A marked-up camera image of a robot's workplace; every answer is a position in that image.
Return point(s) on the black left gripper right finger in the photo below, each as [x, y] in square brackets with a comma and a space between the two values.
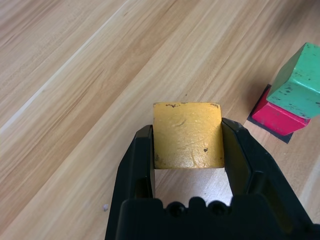
[250, 162]

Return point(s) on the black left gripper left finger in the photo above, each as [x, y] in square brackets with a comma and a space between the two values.
[135, 162]

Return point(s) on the red wooden block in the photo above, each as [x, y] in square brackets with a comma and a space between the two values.
[280, 120]

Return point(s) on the yellow wooden block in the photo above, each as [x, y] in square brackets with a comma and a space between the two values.
[187, 135]

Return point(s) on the green wooden block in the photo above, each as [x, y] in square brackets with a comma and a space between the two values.
[300, 85]

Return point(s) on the black square tape marker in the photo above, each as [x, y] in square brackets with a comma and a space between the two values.
[277, 136]

